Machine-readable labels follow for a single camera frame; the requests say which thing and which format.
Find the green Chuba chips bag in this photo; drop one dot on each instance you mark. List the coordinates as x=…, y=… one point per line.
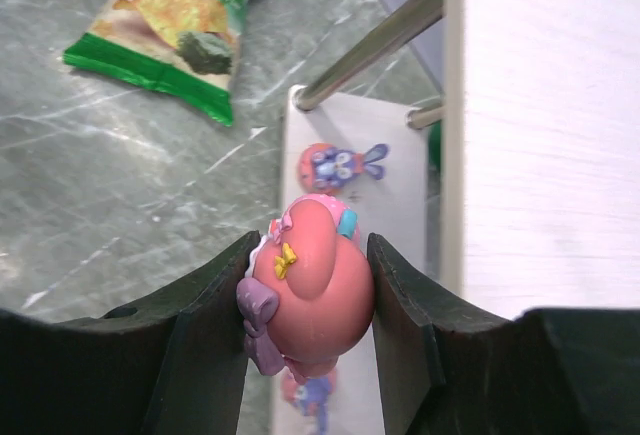
x=185, y=48

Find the purple bunny pink base toy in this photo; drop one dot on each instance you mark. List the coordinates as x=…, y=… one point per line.
x=326, y=169

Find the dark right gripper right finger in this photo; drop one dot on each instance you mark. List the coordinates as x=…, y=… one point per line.
x=446, y=366

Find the purple bunny blue ears toy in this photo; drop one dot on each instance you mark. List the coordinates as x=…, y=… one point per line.
x=311, y=399

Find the pink bunny flower ring toy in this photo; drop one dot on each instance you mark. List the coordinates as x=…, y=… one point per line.
x=307, y=296

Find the brown green package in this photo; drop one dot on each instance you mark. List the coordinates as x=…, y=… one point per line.
x=434, y=146

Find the white wooden two-tier shelf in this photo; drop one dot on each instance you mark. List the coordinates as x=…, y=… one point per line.
x=537, y=201

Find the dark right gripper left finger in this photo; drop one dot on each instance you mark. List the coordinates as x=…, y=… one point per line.
x=171, y=362

